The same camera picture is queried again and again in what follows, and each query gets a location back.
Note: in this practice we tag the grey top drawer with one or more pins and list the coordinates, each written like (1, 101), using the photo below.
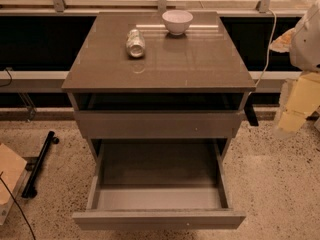
(104, 125)

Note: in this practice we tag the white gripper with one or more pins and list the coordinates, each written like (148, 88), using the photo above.
(307, 47)

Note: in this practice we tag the grey drawer cabinet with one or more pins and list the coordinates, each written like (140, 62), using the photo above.
(205, 46)

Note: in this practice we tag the white ceramic bowl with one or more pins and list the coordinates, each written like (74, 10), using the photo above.
(177, 21)

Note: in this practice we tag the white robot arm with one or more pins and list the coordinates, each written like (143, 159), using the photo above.
(304, 51)

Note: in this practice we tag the grey drawer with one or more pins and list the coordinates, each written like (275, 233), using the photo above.
(159, 184)
(104, 125)

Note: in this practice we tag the black metal bar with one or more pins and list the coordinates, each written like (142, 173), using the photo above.
(34, 165)

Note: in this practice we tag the brown cardboard box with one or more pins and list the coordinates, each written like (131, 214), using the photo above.
(12, 167)

